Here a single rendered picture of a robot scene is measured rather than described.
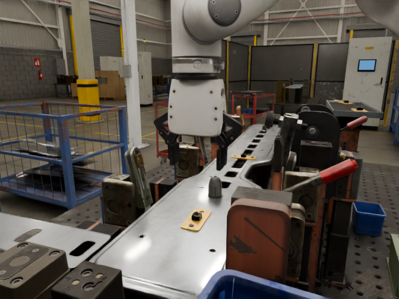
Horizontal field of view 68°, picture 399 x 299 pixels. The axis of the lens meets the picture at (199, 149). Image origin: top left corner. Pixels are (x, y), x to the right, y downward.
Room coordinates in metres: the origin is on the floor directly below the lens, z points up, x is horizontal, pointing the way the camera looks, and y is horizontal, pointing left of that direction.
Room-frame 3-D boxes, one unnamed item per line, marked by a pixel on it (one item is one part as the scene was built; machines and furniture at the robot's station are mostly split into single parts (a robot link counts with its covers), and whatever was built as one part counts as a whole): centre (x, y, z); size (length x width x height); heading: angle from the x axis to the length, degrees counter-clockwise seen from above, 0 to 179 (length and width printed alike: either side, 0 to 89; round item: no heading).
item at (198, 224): (0.53, 0.01, 1.01); 0.08 x 0.04 x 0.01; 161
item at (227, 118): (0.52, -0.04, 1.19); 0.08 x 0.01 x 0.06; 70
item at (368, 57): (6.94, -3.76, 1.22); 0.80 x 0.54 x 2.45; 64
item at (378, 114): (1.07, -0.54, 1.16); 0.37 x 0.14 x 0.02; 161
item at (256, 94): (5.29, -0.95, 0.49); 0.81 x 0.46 x 0.97; 142
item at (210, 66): (0.53, 0.00, 1.29); 0.09 x 0.08 x 0.03; 70
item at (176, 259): (0.99, -0.15, 1.00); 1.38 x 0.22 x 0.02; 161
